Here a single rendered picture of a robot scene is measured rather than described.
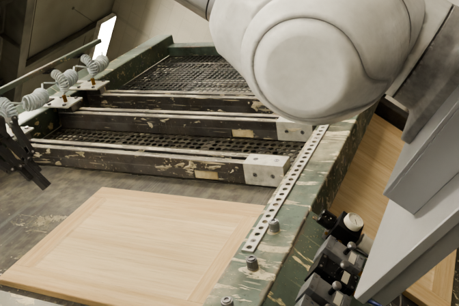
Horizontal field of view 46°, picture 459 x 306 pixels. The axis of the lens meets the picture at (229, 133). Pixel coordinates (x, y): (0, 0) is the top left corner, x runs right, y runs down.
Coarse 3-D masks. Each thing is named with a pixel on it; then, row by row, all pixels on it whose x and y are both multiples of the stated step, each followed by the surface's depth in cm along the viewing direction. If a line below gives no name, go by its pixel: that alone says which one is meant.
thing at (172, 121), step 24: (48, 72) 216; (72, 120) 219; (96, 120) 213; (120, 120) 208; (144, 120) 203; (168, 120) 198; (192, 120) 194; (216, 120) 189; (240, 120) 185; (264, 120) 182; (288, 120) 179
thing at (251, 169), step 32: (0, 96) 195; (32, 128) 198; (64, 160) 188; (96, 160) 181; (128, 160) 175; (160, 160) 169; (192, 160) 164; (224, 160) 160; (256, 160) 157; (288, 160) 155
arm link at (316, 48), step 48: (192, 0) 63; (240, 0) 57; (288, 0) 52; (336, 0) 52; (384, 0) 57; (240, 48) 58; (288, 48) 52; (336, 48) 50; (384, 48) 53; (288, 96) 54; (336, 96) 52
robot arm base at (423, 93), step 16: (448, 16) 71; (448, 32) 70; (432, 48) 70; (448, 48) 70; (416, 64) 73; (432, 64) 70; (448, 64) 69; (416, 80) 72; (432, 80) 71; (448, 80) 68; (400, 96) 76; (416, 96) 73; (432, 96) 71; (448, 96) 70; (416, 112) 75; (432, 112) 73; (416, 128) 76
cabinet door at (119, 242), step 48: (96, 192) 165; (144, 192) 161; (48, 240) 145; (96, 240) 142; (144, 240) 138; (192, 240) 135; (240, 240) 132; (48, 288) 126; (96, 288) 124; (144, 288) 122; (192, 288) 119
